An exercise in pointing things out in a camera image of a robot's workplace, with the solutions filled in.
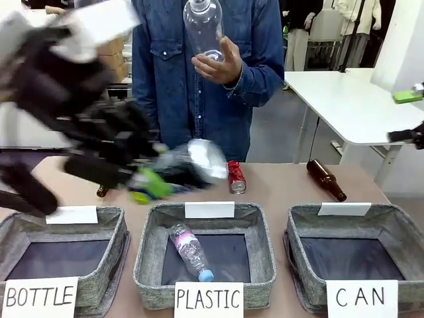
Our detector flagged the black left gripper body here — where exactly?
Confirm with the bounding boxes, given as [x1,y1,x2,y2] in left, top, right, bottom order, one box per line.
[62,101,160,190]

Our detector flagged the clear plastic bottle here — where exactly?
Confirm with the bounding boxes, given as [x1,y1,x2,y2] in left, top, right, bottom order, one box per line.
[182,0,227,72]

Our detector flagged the person's left forearm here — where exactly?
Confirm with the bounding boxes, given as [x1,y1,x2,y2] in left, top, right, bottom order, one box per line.
[222,32,286,109]

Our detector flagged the grey fabric basket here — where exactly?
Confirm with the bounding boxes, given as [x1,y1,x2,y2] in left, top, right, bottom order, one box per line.
[132,201,278,311]
[282,202,424,314]
[0,206,131,318]

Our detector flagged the red soda can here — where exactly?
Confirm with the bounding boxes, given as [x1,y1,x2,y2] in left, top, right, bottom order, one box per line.
[227,160,248,195]

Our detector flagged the white paper label CAN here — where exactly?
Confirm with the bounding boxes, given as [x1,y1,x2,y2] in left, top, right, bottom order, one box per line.
[325,279,399,318]

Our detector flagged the person's left hand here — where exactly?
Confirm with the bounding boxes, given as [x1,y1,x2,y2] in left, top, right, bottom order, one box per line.
[191,36,243,85]

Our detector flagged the white office table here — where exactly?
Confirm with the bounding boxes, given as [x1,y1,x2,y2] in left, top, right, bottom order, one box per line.
[284,67,424,188]

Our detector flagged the blank white card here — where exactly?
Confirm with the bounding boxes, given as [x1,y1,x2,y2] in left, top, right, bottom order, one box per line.
[45,205,99,225]
[317,201,372,217]
[184,201,236,220]

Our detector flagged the person in denim shirt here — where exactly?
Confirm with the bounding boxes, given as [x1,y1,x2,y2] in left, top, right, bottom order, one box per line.
[131,0,286,164]

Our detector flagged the plastic bottle with pink label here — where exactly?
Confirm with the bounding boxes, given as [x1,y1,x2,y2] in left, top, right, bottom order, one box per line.
[168,223,214,282]

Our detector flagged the black tripod stand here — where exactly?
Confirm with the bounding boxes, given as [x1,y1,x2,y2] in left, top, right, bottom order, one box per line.
[338,0,366,73]

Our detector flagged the stacked cardboard boxes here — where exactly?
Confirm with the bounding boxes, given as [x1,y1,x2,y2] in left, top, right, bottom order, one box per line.
[97,37,129,81]

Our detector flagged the background person in white jacket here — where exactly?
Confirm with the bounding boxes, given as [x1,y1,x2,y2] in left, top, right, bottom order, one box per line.
[332,0,382,69]

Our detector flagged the background person in beige trousers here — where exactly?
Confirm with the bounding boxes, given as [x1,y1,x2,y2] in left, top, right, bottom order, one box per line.
[284,0,324,72]

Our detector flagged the white paper label PLASTIC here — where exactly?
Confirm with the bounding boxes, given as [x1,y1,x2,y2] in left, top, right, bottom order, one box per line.
[174,281,244,318]

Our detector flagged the white paper label BOTTLE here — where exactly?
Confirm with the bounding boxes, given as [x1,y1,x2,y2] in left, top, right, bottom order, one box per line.
[0,276,80,318]

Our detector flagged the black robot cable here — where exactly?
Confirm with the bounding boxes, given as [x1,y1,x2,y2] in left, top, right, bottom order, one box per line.
[0,164,60,219]

